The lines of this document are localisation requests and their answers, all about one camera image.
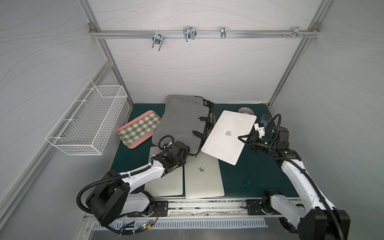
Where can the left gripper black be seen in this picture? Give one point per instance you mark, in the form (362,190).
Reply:
(183,150)

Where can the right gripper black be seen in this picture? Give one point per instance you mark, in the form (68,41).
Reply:
(252,142)

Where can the silver apple laptop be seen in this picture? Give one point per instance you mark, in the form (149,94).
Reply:
(168,186)
(223,141)
(203,177)

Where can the grey laptop sleeve bag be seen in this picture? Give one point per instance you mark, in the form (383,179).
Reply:
(191,127)

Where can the grey zippered laptop bag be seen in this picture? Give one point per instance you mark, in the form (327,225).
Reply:
(182,102)

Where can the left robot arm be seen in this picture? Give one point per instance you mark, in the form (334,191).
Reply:
(111,197)

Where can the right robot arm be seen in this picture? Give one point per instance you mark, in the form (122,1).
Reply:
(315,218)

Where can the clear plastic cup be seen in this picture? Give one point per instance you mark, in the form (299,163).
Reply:
(265,119)

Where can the pink bowl with contents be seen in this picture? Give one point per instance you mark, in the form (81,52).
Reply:
(245,110)

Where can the green checkered cloth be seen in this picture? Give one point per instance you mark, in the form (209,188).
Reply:
(139,129)

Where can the metal hook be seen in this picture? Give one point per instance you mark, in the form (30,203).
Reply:
(158,39)
(189,33)
(223,32)
(296,34)

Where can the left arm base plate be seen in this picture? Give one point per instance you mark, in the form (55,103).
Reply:
(158,208)

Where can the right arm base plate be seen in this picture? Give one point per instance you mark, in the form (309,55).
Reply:
(255,208)

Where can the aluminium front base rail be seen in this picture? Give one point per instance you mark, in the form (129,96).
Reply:
(182,207)

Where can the white slotted cable duct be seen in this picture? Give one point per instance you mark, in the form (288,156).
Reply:
(174,224)

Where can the white wire basket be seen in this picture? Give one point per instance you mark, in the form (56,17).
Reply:
(85,127)

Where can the aluminium crossbar rail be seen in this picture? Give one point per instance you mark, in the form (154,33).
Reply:
(201,34)

